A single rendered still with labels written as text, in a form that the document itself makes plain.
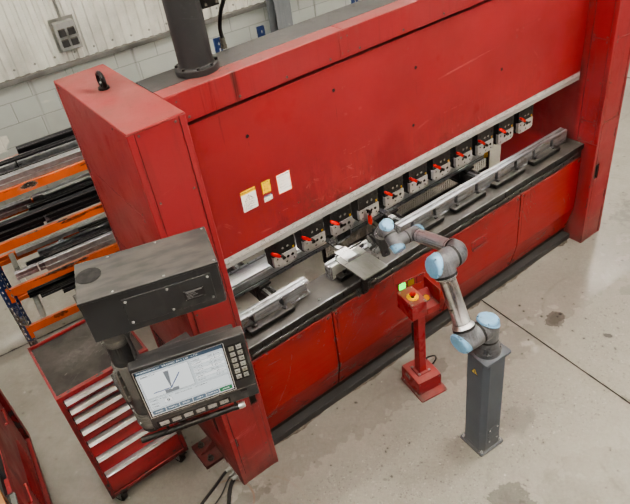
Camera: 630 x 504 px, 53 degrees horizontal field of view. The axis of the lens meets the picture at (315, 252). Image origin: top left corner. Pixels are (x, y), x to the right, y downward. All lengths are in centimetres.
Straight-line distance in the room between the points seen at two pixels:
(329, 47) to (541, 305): 264
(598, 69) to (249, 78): 271
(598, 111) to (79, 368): 377
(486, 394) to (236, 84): 205
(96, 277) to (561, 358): 315
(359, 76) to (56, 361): 217
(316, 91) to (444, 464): 223
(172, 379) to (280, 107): 134
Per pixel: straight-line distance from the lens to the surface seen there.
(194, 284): 229
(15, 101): 702
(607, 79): 482
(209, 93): 280
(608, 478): 402
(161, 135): 253
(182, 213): 269
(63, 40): 685
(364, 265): 362
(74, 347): 367
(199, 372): 255
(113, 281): 232
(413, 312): 370
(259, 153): 305
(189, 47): 282
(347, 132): 335
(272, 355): 357
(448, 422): 411
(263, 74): 292
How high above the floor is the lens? 327
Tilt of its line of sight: 37 degrees down
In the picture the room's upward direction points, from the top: 9 degrees counter-clockwise
